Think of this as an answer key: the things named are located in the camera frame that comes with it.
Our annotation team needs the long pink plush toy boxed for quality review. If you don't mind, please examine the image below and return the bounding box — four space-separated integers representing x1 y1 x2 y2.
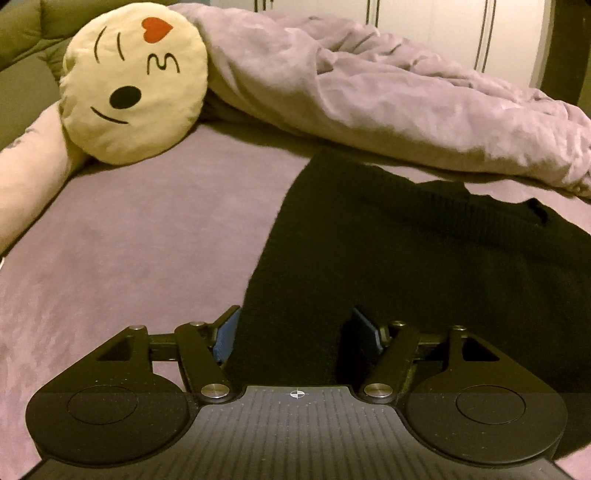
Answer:
0 102 90 257

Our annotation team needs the purple crumpled duvet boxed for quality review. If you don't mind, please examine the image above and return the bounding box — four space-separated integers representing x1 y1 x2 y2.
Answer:
171 2 591 199

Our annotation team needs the cream round face pillow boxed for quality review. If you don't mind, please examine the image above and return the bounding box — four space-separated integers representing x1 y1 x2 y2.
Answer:
60 6 208 166

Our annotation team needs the black knit sweater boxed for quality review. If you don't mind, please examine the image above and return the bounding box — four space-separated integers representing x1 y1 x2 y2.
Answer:
225 148 591 457

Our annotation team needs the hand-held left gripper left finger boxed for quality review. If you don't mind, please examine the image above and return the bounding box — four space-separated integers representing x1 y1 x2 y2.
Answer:
95 305 242 405

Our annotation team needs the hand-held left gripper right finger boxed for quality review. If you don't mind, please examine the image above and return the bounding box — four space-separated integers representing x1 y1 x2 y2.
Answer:
339 307 502 405

